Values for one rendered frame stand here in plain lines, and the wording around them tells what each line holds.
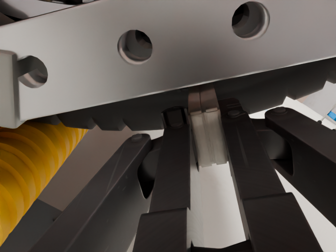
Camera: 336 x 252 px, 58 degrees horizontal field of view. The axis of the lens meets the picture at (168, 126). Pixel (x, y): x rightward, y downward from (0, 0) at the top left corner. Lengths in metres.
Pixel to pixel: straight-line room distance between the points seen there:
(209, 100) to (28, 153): 0.14
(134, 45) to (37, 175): 0.12
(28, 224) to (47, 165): 0.37
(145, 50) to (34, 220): 0.50
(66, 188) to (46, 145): 0.79
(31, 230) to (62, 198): 0.41
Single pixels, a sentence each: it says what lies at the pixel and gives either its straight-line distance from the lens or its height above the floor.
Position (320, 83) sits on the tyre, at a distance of 0.23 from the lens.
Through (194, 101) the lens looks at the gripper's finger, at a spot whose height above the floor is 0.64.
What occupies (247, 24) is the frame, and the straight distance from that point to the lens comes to 0.16.
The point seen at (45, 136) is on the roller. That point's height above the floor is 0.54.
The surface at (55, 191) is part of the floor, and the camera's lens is 1.02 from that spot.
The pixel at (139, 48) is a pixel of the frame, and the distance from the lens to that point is 0.17.
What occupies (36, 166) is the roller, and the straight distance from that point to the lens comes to 0.24.
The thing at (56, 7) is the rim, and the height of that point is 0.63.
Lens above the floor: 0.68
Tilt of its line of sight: 22 degrees down
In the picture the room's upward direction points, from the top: 35 degrees clockwise
